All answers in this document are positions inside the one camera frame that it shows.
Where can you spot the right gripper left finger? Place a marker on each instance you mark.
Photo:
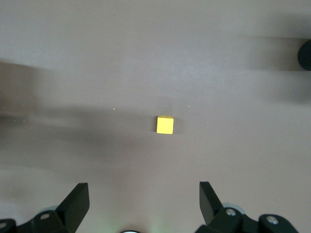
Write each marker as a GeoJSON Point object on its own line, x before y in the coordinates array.
{"type": "Point", "coordinates": [68, 213]}

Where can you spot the black round object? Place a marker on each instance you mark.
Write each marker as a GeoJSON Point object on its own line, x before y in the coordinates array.
{"type": "Point", "coordinates": [305, 55]}

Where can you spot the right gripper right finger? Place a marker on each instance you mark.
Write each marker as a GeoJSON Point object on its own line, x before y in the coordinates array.
{"type": "Point", "coordinates": [218, 218]}

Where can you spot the yellow cube block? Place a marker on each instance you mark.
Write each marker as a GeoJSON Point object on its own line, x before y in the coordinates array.
{"type": "Point", "coordinates": [165, 125]}

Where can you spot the brown table cover cloth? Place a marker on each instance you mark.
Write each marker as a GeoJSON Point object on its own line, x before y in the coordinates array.
{"type": "Point", "coordinates": [97, 72]}

